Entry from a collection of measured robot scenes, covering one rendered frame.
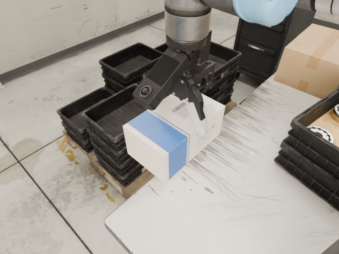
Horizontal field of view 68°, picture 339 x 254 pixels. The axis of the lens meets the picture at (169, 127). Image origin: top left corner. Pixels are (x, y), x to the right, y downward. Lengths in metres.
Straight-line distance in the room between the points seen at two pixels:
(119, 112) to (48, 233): 0.84
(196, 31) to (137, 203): 0.66
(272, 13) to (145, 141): 0.31
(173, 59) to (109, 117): 1.14
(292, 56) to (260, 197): 0.78
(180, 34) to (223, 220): 0.65
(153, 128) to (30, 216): 1.46
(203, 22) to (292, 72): 1.11
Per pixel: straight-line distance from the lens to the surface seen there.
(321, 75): 1.46
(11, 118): 2.63
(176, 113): 0.55
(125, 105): 1.62
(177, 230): 0.87
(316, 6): 0.44
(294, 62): 1.47
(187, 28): 0.42
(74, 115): 1.97
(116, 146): 1.32
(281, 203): 0.99
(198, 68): 0.49
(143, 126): 0.52
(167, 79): 0.43
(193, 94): 0.46
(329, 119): 1.18
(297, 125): 0.93
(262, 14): 0.33
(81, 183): 1.89
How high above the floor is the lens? 1.50
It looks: 45 degrees down
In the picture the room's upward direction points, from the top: straight up
